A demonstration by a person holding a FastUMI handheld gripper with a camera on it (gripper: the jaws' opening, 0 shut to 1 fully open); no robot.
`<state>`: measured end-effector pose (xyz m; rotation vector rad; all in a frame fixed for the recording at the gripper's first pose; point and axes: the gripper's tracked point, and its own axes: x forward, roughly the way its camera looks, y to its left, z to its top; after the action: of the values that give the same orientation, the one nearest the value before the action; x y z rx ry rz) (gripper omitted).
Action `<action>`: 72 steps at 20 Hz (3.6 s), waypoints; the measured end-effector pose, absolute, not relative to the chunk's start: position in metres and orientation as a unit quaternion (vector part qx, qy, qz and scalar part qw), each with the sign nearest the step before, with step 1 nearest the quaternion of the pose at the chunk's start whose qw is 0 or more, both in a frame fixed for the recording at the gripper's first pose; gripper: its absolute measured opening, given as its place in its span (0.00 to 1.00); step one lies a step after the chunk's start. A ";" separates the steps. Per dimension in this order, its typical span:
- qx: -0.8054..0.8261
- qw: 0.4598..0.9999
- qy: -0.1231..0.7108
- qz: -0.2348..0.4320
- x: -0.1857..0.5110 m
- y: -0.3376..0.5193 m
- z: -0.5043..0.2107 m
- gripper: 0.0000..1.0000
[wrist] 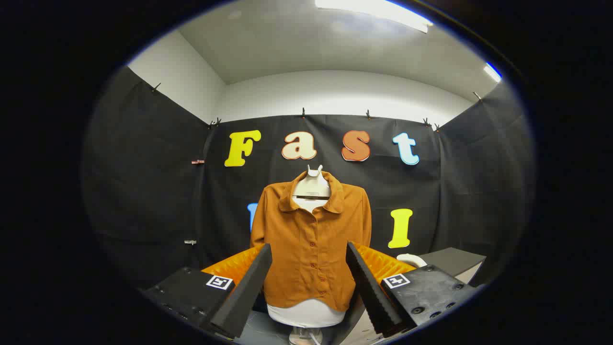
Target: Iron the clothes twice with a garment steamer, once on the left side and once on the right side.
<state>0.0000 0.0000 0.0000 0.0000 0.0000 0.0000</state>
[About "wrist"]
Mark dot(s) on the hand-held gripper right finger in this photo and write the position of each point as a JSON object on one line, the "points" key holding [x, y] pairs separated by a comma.
{"points": [[368, 282]]}

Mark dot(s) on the long ceiling light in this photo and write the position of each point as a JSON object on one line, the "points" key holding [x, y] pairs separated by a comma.
{"points": [[378, 10]]}

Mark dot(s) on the brown button-up shirt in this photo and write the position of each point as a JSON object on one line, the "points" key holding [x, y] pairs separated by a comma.
{"points": [[306, 249]]}

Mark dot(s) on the small ceiling light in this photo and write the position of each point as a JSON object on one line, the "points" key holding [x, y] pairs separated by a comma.
{"points": [[492, 72]]}

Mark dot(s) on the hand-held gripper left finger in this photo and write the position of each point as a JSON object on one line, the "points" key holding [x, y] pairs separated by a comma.
{"points": [[249, 282]]}

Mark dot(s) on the white garment steamer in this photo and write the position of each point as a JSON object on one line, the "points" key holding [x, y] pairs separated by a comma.
{"points": [[413, 259]]}

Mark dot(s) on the mannequin stand base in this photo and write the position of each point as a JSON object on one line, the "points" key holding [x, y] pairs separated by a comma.
{"points": [[304, 335]]}

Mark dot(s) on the white mannequin torso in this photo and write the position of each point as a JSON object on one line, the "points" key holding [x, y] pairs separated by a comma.
{"points": [[306, 315]]}

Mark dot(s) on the grey cabinet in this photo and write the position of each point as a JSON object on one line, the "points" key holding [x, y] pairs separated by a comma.
{"points": [[452, 261]]}

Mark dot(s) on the black backdrop cloth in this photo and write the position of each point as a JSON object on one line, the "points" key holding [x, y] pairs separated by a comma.
{"points": [[143, 191]]}

